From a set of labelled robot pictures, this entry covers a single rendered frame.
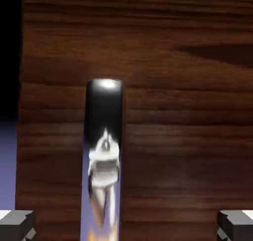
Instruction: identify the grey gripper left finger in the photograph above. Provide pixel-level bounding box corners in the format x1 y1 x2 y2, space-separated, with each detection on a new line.
0 209 37 241

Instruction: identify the shiny dark metal handle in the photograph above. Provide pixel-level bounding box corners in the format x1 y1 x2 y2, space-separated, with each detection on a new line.
79 78 126 241

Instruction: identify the dark wood cabinet door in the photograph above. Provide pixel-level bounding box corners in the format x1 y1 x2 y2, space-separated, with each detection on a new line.
14 0 253 241

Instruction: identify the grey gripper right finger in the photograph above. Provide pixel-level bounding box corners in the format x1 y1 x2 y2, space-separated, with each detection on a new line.
216 209 253 241

